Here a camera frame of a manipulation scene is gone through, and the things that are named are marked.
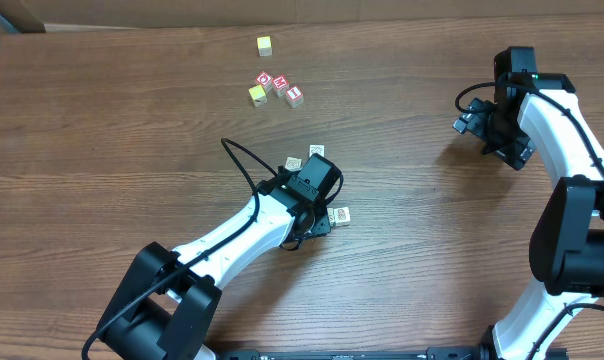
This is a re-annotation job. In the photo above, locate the beige drawing wooden block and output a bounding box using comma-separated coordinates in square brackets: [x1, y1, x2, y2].
[327, 208, 336, 227]

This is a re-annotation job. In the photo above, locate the blue edged wooden block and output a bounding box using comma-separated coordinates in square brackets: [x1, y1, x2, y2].
[284, 157, 302, 171]

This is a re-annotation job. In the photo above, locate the red letter M block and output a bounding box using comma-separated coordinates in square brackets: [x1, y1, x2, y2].
[272, 75, 290, 97]

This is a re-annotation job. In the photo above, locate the green letter B block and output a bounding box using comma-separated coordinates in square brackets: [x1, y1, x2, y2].
[333, 207, 351, 227]

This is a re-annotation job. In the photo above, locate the far yellow wooden block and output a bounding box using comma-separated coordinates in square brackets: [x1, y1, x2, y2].
[256, 36, 273, 57]

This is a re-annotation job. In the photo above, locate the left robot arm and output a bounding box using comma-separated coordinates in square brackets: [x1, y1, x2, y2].
[93, 154, 343, 360]

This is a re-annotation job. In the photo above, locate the beige picture wooden block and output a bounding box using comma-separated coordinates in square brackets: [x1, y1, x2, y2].
[309, 144, 325, 157]

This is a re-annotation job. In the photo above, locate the red letter O block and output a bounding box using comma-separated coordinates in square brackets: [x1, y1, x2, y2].
[255, 71, 273, 93]

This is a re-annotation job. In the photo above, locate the cardboard box back edge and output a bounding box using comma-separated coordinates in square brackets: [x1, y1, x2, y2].
[0, 0, 604, 32]

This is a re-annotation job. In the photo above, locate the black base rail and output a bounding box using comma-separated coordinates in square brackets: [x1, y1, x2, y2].
[211, 346, 570, 360]

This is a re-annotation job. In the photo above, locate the red letter I block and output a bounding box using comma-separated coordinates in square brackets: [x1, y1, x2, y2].
[285, 86, 304, 108]

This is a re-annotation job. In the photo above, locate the yellow block near red blocks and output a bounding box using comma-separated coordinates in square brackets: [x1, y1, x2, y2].
[248, 85, 268, 107]

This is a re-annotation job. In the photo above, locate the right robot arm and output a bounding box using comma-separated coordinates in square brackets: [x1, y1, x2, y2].
[452, 46, 604, 360]

